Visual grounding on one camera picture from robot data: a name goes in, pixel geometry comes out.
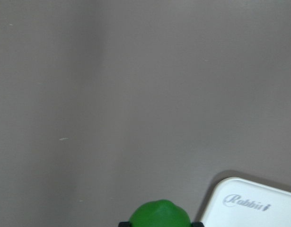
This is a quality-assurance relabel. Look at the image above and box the green lime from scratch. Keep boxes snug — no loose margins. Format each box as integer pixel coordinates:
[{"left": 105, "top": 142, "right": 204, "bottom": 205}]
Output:
[{"left": 129, "top": 200, "right": 191, "bottom": 227}]

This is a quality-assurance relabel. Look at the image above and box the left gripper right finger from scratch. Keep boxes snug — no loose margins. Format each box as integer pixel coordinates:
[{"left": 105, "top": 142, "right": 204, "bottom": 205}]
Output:
[{"left": 191, "top": 221, "right": 203, "bottom": 227}]

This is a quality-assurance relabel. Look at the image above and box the white rabbit tray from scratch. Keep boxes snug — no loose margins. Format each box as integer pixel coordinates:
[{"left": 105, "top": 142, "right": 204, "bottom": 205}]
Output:
[{"left": 199, "top": 177, "right": 291, "bottom": 227}]

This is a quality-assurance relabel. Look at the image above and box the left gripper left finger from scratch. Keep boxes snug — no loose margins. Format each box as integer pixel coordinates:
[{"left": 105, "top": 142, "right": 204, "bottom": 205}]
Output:
[{"left": 118, "top": 221, "right": 131, "bottom": 227}]

